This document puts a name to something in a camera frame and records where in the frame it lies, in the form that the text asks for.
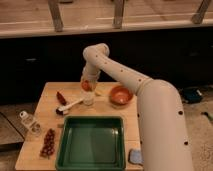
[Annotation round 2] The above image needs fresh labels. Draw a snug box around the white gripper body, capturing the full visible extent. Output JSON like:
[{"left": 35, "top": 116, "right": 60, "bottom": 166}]
[{"left": 80, "top": 68, "right": 100, "bottom": 91}]

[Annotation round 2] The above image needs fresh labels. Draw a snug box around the blue sponge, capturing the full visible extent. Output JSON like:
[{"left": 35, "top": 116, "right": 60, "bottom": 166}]
[{"left": 128, "top": 149, "right": 143, "bottom": 165}]

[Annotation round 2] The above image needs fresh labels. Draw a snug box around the bunch of red grapes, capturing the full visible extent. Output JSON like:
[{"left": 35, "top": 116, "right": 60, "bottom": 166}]
[{"left": 40, "top": 129, "right": 55, "bottom": 158}]

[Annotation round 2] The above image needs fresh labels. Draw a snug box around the red chili pepper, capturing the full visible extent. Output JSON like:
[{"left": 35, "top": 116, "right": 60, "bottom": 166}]
[{"left": 56, "top": 92, "right": 67, "bottom": 105}]

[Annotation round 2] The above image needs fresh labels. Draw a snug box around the red apple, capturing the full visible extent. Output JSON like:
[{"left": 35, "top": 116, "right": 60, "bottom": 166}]
[{"left": 81, "top": 81, "right": 92, "bottom": 91}]

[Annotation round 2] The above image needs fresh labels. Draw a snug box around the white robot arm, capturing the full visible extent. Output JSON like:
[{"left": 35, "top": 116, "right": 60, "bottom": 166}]
[{"left": 82, "top": 43, "right": 194, "bottom": 171}]

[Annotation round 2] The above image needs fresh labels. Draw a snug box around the wooden table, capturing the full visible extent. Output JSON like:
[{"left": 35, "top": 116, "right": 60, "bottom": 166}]
[{"left": 15, "top": 82, "right": 140, "bottom": 171}]

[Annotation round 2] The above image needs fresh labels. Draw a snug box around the white paper cup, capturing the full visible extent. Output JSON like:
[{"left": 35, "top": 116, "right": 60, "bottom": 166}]
[{"left": 83, "top": 91, "right": 95, "bottom": 106}]

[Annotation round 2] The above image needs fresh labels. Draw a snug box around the green plastic tray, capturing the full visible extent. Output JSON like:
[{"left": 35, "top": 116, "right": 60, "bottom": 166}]
[{"left": 55, "top": 116, "right": 126, "bottom": 171}]

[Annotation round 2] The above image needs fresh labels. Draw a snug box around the orange bowl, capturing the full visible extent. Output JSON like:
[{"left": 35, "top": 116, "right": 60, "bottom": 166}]
[{"left": 109, "top": 85, "right": 133, "bottom": 105}]

